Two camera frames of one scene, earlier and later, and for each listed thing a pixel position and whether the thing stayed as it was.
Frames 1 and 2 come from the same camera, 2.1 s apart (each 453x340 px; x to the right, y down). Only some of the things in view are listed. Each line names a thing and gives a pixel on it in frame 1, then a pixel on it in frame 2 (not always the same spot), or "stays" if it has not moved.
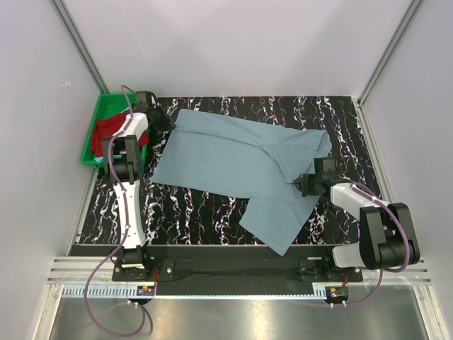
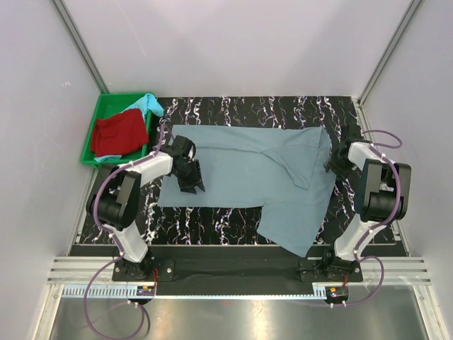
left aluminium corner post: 81,47 stays
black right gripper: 301,183 → 339,171
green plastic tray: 106,106 stays
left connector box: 146,290 stays
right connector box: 336,293 stays
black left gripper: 165,125 → 195,180
